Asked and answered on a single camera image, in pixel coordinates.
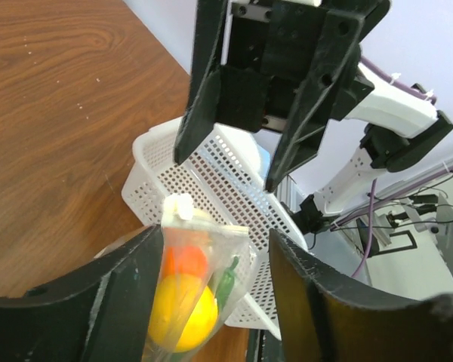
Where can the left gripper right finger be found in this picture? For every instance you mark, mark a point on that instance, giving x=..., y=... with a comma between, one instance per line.
x=325, y=315

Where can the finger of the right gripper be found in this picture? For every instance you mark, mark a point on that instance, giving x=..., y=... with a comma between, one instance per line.
x=318, y=49
x=198, y=120

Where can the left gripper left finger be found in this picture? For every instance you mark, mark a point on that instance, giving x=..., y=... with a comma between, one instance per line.
x=98, y=312

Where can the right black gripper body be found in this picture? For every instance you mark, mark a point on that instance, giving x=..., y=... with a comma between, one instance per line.
x=251, y=99

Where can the clear zip top bag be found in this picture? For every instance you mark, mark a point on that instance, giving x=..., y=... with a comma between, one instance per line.
x=183, y=224

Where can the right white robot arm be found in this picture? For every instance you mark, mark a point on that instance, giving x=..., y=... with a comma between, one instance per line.
x=402, y=126

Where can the yellow fake lemon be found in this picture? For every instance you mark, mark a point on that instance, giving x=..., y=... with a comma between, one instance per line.
x=184, y=313

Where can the orange fake tomato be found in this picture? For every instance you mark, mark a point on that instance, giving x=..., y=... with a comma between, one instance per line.
x=188, y=260

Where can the green fake pepper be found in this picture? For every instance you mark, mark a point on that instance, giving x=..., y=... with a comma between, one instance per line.
x=226, y=284

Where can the white perforated plastic basket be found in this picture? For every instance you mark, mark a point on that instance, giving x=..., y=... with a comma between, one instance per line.
x=223, y=181

